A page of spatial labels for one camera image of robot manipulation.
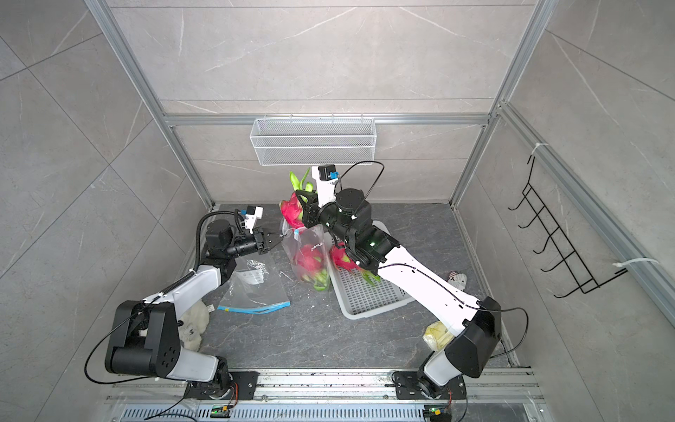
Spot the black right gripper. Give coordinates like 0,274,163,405
299,188,358,250

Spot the pink dragon fruit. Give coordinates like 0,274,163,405
293,244,330,291
361,270,381,287
330,245,360,272
279,168,314,229

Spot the zip-top bag with dragon fruit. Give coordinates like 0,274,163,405
281,219,330,291

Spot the zip-top bag with blue seal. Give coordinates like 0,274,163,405
217,254,290,315

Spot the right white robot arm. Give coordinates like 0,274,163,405
295,188,502,398

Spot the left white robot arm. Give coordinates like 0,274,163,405
103,211,282,399

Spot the yellow-green packaged snack bag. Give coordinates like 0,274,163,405
423,321,455,353

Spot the white perforated plastic basket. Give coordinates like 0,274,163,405
324,233,415,320

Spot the white plush teddy bear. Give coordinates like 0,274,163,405
179,301,214,352

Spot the stars and stripes patterned can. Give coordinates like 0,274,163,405
448,272,468,291

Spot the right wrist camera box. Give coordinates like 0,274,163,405
311,165,339,207

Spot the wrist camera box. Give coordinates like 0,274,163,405
311,165,339,207
240,206,264,234

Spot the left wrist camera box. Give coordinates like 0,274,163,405
240,206,264,234

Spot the white wire mesh wall basket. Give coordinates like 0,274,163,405
250,117,377,166

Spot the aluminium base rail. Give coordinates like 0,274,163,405
101,369,552,421

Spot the black wire wall hook rack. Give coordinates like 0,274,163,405
508,156,629,299

